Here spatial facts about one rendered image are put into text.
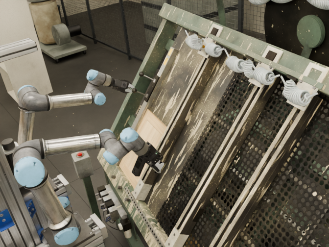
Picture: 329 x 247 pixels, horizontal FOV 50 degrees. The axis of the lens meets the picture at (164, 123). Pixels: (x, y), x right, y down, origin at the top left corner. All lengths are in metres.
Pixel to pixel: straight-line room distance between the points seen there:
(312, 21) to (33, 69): 4.66
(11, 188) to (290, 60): 1.49
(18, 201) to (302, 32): 1.79
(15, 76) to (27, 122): 3.63
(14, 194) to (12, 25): 4.03
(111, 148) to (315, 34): 1.24
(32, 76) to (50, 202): 4.44
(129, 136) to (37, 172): 0.42
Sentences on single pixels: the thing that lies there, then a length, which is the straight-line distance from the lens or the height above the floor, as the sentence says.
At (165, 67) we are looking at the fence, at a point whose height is 1.56.
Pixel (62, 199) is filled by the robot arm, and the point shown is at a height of 1.26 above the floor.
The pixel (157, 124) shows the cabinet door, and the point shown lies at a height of 1.27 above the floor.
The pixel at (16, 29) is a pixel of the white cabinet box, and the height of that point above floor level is 1.13.
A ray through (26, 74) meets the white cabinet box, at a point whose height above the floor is 0.43.
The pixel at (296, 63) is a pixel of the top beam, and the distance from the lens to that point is 1.66.
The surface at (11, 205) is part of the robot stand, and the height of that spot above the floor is 1.28.
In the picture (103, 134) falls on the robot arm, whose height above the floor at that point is 1.59.
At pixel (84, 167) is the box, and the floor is 0.84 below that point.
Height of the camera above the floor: 2.53
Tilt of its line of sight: 32 degrees down
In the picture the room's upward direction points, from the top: 6 degrees counter-clockwise
